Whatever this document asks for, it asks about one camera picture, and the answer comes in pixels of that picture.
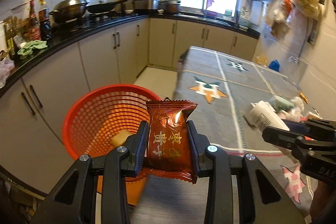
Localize pink plastic bag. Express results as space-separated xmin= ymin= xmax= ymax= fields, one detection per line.
xmin=0 ymin=57 xmax=15 ymax=88

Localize red label sauce bottle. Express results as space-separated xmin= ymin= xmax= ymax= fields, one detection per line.
xmin=28 ymin=0 xmax=40 ymax=41

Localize red foil snack packet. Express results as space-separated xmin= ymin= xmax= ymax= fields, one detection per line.
xmin=146 ymin=99 xmax=198 ymax=185

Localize steel wok with lid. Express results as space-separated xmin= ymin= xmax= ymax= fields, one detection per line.
xmin=49 ymin=0 xmax=90 ymax=24

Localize black kitchen countertop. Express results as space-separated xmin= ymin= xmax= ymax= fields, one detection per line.
xmin=0 ymin=11 xmax=260 ymax=97

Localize black frying pan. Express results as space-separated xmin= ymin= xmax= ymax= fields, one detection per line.
xmin=86 ymin=0 xmax=131 ymax=14

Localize dark soy sauce bottle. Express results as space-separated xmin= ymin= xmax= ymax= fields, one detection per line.
xmin=39 ymin=2 xmax=52 ymax=41

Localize group of condiment bottles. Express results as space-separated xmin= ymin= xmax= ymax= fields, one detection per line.
xmin=3 ymin=17 xmax=28 ymax=59

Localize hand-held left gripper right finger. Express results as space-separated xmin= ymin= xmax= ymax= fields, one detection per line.
xmin=185 ymin=120 xmax=306 ymax=224

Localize brown pot with lid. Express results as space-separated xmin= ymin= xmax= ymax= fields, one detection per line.
xmin=159 ymin=0 xmax=182 ymax=14

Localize green dish cloth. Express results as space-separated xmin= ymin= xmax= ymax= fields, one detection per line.
xmin=17 ymin=40 xmax=48 ymax=59

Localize grey star print tablecloth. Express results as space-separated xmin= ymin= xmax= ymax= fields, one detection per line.
xmin=173 ymin=46 xmax=319 ymax=224

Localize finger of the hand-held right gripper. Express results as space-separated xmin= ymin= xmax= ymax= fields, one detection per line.
xmin=262 ymin=126 xmax=302 ymax=155
xmin=283 ymin=119 xmax=336 ymax=135

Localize pale yellow block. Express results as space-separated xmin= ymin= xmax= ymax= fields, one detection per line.
xmin=110 ymin=131 xmax=132 ymax=147

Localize beige base cabinets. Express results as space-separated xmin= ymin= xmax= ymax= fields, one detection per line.
xmin=0 ymin=17 xmax=259 ymax=193

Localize steel rice cooker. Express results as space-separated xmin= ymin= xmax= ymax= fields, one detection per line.
xmin=133 ymin=0 xmax=160 ymax=14

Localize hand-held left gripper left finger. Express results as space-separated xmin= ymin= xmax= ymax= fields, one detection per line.
xmin=30 ymin=120 xmax=150 ymax=224

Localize red plastic mesh basket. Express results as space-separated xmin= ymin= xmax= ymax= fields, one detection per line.
xmin=62 ymin=84 xmax=163 ymax=206

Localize gas stove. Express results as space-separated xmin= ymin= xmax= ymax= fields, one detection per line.
xmin=52 ymin=13 xmax=118 ymax=29

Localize person's right forearm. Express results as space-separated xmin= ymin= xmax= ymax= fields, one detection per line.
xmin=310 ymin=181 xmax=336 ymax=223

